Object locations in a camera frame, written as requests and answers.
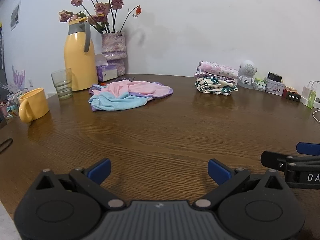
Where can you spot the green and white box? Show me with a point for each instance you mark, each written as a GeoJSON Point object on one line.
{"type": "Point", "coordinates": [260, 85]}

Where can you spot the knitted lilac vase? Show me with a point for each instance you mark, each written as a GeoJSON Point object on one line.
{"type": "Point", "coordinates": [113, 47]}

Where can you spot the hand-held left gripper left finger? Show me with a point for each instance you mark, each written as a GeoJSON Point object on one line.
{"type": "Point", "coordinates": [100, 170]}

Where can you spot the purple artificial plant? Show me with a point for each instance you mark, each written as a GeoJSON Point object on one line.
{"type": "Point", "coordinates": [18, 78]}

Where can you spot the purple tissue pack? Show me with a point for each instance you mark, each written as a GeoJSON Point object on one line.
{"type": "Point", "coordinates": [106, 72]}

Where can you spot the white green floral folded cloth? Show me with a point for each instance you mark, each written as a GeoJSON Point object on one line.
{"type": "Point", "coordinates": [215, 86]}

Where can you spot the lilac scalloped folded cloth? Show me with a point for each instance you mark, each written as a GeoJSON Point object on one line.
{"type": "Point", "coordinates": [200, 74]}

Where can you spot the dark red box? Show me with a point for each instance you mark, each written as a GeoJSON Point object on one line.
{"type": "Point", "coordinates": [292, 97]}

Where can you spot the grey tin box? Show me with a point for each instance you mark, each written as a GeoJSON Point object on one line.
{"type": "Point", "coordinates": [274, 88]}

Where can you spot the white power strip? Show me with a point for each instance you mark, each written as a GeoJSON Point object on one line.
{"type": "Point", "coordinates": [317, 101]}

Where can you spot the yellow thermos jug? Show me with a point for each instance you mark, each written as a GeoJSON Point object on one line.
{"type": "Point", "coordinates": [77, 60]}

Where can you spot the white wall socket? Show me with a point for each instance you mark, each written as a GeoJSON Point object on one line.
{"type": "Point", "coordinates": [31, 82]}

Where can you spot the pink floral folded cloth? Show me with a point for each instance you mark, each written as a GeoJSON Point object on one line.
{"type": "Point", "coordinates": [220, 69]}

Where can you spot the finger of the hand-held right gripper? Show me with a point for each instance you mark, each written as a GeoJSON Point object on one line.
{"type": "Point", "coordinates": [308, 147]}
{"type": "Point", "coordinates": [273, 158]}

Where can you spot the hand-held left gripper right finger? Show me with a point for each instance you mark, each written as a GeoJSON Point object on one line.
{"type": "Point", "coordinates": [218, 171]}

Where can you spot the small tan packet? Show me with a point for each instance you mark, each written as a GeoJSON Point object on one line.
{"type": "Point", "coordinates": [290, 89]}

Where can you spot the yellow mug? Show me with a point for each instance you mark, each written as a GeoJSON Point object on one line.
{"type": "Point", "coordinates": [35, 105]}

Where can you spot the clear drinking glass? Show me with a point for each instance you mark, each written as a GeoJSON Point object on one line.
{"type": "Point", "coordinates": [62, 82]}

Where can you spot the black charger block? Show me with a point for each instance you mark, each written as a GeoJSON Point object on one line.
{"type": "Point", "coordinates": [274, 76]}

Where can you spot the dried rose bouquet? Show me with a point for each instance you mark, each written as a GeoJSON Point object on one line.
{"type": "Point", "coordinates": [101, 8]}

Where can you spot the colourful stationery holder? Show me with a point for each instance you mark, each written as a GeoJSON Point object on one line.
{"type": "Point", "coordinates": [12, 100]}

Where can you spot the white robot speaker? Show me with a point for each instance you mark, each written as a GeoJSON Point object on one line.
{"type": "Point", "coordinates": [247, 71]}

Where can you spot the dark flat card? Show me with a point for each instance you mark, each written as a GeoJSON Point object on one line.
{"type": "Point", "coordinates": [125, 78]}

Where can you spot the small orange clip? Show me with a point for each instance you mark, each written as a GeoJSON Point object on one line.
{"type": "Point", "coordinates": [102, 82]}

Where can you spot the green spray bottle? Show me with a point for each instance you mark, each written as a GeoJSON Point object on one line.
{"type": "Point", "coordinates": [310, 100]}

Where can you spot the pink and blue garment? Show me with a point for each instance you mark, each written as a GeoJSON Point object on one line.
{"type": "Point", "coordinates": [120, 97]}

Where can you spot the wall picture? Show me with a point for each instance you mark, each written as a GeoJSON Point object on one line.
{"type": "Point", "coordinates": [15, 16]}

